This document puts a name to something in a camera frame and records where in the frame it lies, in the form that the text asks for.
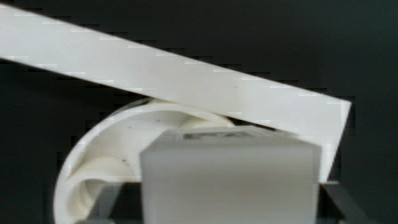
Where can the white stool leg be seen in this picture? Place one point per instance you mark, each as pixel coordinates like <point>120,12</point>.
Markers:
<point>230,176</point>

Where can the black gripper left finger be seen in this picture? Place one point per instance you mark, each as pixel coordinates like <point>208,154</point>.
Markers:
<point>118,205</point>

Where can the white U-shaped fence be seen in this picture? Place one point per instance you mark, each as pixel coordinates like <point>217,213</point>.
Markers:
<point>84,54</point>

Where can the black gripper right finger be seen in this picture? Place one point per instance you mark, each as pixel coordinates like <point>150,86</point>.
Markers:
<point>338,208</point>

